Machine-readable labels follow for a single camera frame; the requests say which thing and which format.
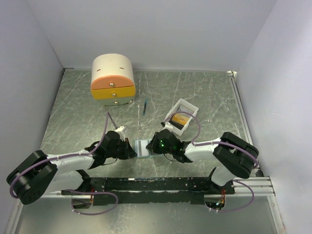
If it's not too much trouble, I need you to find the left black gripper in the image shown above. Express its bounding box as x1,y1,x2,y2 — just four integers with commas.
106,137,137,159

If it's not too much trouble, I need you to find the mint green card holder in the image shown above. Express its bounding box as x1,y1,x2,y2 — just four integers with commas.
135,139,160,158

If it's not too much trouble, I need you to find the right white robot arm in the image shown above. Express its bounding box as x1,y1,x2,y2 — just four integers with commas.
146,129,259,194

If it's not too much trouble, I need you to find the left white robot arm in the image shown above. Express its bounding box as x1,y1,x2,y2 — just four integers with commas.
6,131,137,205

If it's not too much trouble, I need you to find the silver VIP card stack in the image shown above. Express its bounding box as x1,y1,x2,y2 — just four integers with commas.
177,105,194,114

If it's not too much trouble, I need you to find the white plastic tray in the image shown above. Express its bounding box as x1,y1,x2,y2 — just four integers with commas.
161,98,199,136

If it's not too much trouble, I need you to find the blue pen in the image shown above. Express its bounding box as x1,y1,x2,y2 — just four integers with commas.
142,98,148,116

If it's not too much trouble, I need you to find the black base bar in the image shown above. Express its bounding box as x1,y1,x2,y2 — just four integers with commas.
60,176,236,207

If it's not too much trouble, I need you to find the beige mini drawer cabinet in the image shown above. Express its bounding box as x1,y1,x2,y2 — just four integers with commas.
90,54,136,106

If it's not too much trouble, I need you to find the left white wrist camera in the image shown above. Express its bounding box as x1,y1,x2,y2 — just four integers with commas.
115,125,129,140

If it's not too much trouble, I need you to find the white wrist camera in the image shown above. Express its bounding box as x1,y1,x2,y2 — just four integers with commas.
115,125,129,140
161,122,174,132

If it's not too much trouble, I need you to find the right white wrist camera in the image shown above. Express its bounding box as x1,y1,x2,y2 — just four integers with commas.
161,122,174,132

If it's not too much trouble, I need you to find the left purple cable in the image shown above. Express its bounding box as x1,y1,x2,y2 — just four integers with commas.
9,111,122,198

